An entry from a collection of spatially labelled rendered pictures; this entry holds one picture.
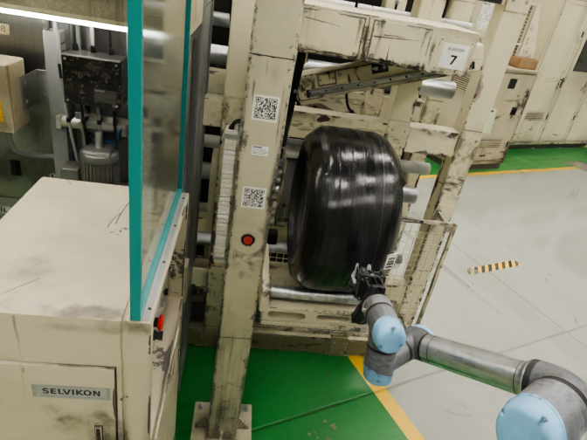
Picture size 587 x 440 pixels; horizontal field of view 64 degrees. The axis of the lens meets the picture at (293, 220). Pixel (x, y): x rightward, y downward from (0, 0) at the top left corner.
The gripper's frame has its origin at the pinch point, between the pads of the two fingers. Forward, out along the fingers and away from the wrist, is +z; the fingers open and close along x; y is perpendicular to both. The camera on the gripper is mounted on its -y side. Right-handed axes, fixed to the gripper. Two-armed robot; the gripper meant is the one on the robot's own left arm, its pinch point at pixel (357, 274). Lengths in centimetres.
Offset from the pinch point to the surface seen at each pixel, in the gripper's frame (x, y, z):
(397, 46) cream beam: -8, 65, 39
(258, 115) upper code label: 35, 41, 15
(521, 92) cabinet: -284, 40, 419
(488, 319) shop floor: -141, -95, 132
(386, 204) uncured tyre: -4.6, 22.3, 2.5
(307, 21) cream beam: 22, 68, 38
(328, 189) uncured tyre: 12.9, 24.1, 4.2
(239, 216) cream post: 36.7, 6.9, 19.4
